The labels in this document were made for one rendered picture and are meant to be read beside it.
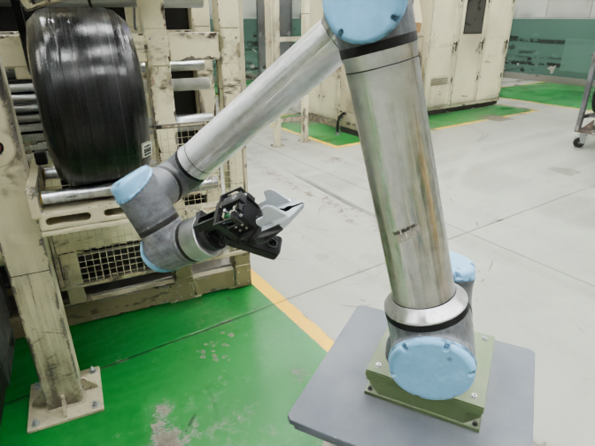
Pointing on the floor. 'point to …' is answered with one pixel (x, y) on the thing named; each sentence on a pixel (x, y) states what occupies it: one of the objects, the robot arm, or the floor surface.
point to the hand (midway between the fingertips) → (299, 208)
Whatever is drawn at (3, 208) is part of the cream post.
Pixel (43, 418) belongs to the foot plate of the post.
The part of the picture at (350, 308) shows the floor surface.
